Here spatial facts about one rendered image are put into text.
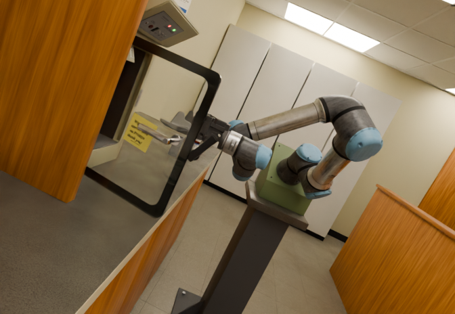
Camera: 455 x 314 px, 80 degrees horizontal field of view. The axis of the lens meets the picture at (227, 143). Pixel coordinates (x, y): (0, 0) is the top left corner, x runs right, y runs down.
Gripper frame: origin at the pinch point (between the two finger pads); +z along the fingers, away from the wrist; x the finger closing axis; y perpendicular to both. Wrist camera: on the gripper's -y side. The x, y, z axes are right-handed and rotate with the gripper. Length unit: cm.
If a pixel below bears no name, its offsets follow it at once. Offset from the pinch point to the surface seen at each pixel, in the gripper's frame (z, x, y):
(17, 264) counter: 1, 47, -25
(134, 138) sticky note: 0.1, 20.4, -4.1
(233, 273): -51, -49, -71
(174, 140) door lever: -10.6, 24.1, 0.8
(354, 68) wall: -124, -339, 121
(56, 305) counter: -10, 51, -25
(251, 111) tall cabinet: -16, -293, 4
